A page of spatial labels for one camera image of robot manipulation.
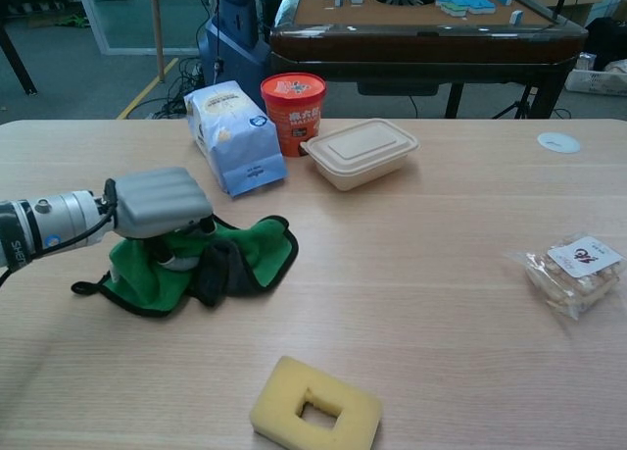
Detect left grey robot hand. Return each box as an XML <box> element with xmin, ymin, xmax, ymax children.
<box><xmin>100</xmin><ymin>166</ymin><xmax>217</xmax><ymax>272</ymax></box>

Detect green microfibre cloth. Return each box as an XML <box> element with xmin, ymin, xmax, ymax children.
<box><xmin>71</xmin><ymin>215</ymin><xmax>300</xmax><ymax>319</ymax></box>

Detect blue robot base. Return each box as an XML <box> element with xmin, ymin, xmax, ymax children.
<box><xmin>197</xmin><ymin>0</ymin><xmax>271</xmax><ymax>98</ymax></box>

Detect blue white paper bag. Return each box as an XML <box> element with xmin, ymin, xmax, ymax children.
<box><xmin>183</xmin><ymin>79</ymin><xmax>289</xmax><ymax>199</ymax></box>

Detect orange instant noodle cup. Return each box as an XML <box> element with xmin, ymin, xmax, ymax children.
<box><xmin>260</xmin><ymin>72</ymin><xmax>328</xmax><ymax>159</ymax></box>

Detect wooden pole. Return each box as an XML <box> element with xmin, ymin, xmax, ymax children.
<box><xmin>149</xmin><ymin>0</ymin><xmax>167</xmax><ymax>83</ymax></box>

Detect black table leg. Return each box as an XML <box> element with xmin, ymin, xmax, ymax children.
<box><xmin>0</xmin><ymin>25</ymin><xmax>39</xmax><ymax>97</ymax></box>

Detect beige lidded food container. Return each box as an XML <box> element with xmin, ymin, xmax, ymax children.
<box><xmin>299</xmin><ymin>118</ymin><xmax>421</xmax><ymax>192</ymax></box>

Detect yellow sponge with hole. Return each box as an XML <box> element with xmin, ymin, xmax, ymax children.
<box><xmin>249</xmin><ymin>355</ymin><xmax>385</xmax><ymax>450</ymax></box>

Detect dark wooden mahjong table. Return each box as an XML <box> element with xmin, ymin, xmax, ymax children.
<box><xmin>268</xmin><ymin>0</ymin><xmax>590</xmax><ymax>121</ymax></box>

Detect black tripod stand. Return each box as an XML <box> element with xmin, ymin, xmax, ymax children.
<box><xmin>490</xmin><ymin>84</ymin><xmax>536</xmax><ymax>121</ymax></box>

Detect clear bag of biscuits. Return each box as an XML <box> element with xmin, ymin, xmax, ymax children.
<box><xmin>504</xmin><ymin>232</ymin><xmax>627</xmax><ymax>323</ymax></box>

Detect white plastic crate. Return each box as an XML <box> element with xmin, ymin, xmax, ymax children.
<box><xmin>565</xmin><ymin>51</ymin><xmax>627</xmax><ymax>97</ymax></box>

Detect black floor cables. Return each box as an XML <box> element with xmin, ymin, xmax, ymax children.
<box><xmin>127</xmin><ymin>55</ymin><xmax>207</xmax><ymax>121</ymax></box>

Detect grey round cable grommet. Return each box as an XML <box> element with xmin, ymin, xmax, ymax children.
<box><xmin>536</xmin><ymin>130</ymin><xmax>582</xmax><ymax>154</ymax></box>

